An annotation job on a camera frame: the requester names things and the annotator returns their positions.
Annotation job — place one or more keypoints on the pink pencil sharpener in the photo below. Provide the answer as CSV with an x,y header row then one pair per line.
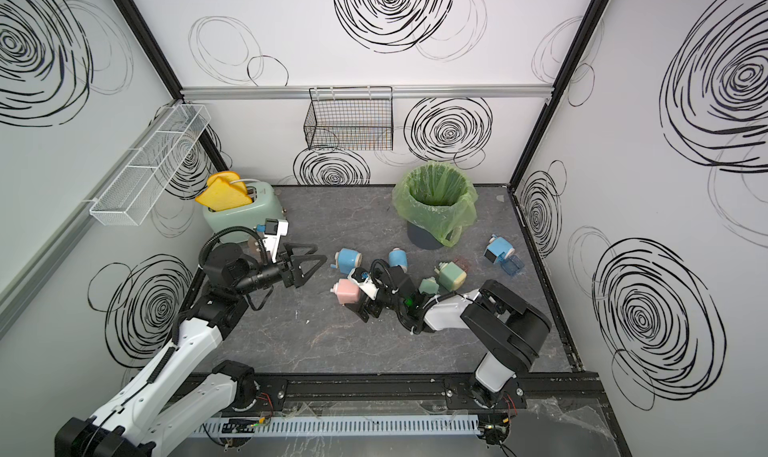
x,y
346,291

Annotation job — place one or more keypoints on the green sharpener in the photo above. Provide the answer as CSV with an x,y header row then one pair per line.
x,y
429,286
450,276

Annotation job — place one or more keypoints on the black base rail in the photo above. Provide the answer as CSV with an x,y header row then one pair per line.
x,y
284,392

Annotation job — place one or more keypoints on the green sharpener bottom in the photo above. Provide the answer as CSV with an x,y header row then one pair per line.
x,y
429,286

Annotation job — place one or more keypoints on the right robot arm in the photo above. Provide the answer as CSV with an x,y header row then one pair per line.
x,y
511,329

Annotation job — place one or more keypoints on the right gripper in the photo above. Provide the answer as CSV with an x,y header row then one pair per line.
x,y
368,304

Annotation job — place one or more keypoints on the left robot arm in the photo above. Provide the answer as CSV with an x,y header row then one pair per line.
x,y
142,419

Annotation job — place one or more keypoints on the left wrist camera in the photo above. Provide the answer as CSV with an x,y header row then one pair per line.
x,y
271,232

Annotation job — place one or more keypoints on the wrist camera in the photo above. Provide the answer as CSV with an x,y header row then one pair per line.
x,y
271,232
365,282

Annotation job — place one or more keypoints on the blue sharpener tray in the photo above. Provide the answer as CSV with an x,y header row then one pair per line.
x,y
512,265

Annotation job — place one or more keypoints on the grey slotted cable duct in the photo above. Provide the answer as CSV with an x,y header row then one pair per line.
x,y
342,426

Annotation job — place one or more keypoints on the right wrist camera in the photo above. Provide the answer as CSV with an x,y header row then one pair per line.
x,y
365,282

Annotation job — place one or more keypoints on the bin with green bag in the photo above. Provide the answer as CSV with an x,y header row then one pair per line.
x,y
438,198

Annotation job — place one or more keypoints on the blue sharpener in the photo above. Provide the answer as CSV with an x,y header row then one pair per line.
x,y
397,257
346,260
498,250

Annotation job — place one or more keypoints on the white wire shelf basket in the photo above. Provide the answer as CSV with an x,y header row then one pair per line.
x,y
136,188

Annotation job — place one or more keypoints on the yellow toy toast slice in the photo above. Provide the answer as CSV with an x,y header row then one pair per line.
x,y
223,191

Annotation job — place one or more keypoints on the mint green toaster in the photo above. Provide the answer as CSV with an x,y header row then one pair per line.
x,y
265,205

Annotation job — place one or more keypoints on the black wire basket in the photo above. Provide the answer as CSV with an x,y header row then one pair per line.
x,y
350,118

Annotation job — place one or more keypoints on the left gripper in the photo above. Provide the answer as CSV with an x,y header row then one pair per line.
x,y
293,276

